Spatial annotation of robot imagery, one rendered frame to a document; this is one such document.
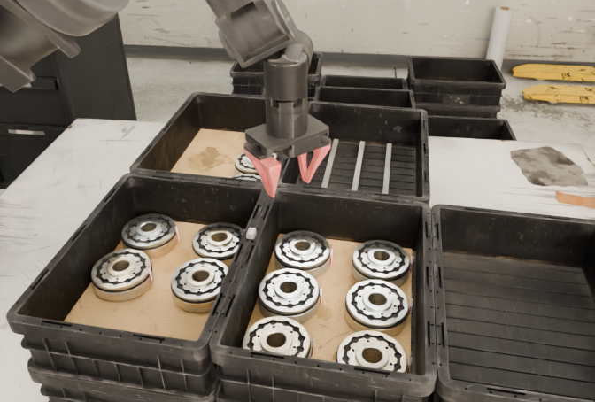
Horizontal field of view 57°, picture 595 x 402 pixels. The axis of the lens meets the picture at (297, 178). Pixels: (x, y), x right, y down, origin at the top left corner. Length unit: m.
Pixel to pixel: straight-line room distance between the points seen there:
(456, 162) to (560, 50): 2.84
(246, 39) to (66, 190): 0.98
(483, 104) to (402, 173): 1.28
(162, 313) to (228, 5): 0.53
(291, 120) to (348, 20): 3.41
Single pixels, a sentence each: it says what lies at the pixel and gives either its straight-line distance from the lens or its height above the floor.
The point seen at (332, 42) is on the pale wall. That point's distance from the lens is 4.16.
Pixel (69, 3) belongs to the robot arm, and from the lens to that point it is 0.32.
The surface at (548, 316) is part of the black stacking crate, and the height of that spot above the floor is 0.83.
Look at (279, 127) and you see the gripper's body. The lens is 0.73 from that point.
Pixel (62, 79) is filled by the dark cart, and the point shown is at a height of 0.68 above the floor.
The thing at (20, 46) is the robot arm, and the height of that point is 1.41.
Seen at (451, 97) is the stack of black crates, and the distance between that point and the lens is 2.49.
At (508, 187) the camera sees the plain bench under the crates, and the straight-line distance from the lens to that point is 1.56.
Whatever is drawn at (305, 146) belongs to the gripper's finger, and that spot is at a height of 1.14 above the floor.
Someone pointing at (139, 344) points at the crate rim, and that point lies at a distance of 0.80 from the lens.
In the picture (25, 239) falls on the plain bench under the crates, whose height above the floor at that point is 0.70.
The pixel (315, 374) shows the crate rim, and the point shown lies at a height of 0.92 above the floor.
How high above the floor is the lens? 1.51
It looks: 33 degrees down
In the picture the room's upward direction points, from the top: straight up
